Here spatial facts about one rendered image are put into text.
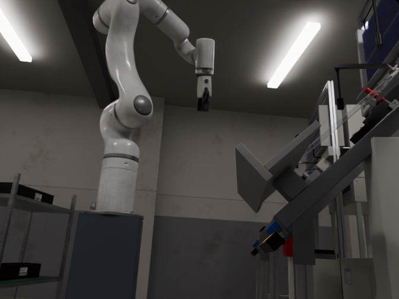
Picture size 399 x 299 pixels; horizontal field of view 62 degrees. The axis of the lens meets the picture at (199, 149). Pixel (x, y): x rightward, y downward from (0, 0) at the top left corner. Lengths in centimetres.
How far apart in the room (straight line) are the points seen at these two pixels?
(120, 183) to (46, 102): 444
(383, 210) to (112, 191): 75
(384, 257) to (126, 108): 82
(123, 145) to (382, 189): 76
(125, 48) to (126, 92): 19
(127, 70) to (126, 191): 42
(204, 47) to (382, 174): 107
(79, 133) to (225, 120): 219
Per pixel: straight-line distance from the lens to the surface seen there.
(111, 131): 120
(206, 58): 153
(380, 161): 66
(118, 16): 126
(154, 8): 145
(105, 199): 108
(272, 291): 161
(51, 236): 491
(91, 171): 494
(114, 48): 125
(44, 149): 519
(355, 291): 148
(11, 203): 270
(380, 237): 64
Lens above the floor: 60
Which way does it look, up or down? 18 degrees up
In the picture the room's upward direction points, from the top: 3 degrees clockwise
